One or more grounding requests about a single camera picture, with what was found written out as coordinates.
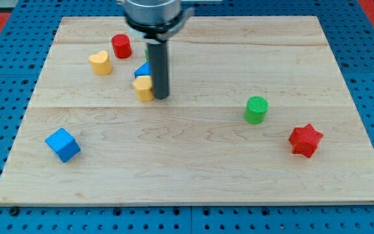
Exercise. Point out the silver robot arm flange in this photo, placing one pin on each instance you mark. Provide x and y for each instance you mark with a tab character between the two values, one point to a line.
155	21

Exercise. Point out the red star block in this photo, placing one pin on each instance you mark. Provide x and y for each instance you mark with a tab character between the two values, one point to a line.
305	140

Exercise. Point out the yellow pentagon block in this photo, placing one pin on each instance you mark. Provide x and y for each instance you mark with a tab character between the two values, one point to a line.
143	88

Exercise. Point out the blue triangle block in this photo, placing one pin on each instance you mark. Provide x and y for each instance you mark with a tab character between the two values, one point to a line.
144	69

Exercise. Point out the green cylinder block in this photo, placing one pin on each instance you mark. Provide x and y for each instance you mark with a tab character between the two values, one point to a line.
256	110

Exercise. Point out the wooden board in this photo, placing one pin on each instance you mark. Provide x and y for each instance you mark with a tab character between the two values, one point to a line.
195	147

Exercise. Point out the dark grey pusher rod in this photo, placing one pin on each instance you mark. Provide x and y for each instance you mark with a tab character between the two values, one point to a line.
159	65

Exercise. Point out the green block behind rod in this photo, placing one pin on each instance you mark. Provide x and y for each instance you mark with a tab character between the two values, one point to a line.
146	52

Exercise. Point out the red cylinder block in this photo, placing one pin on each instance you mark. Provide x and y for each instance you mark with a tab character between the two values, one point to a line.
121	45

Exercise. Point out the yellow heart block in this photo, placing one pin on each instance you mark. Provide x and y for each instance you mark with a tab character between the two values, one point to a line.
100	63

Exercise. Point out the blue cube block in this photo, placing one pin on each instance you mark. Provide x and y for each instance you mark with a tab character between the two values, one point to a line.
63	144

